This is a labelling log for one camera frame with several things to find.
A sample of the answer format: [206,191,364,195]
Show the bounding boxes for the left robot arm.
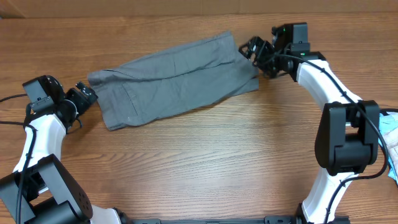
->
[1,75,131,224]

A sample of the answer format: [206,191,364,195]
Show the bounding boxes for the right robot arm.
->
[239,22,380,223]

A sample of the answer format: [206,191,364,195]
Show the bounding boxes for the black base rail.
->
[124,215,351,224]

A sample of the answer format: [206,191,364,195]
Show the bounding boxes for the blue patterned cloth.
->
[379,108,397,184]

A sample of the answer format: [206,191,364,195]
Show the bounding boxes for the grey shorts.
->
[88,32,259,131]

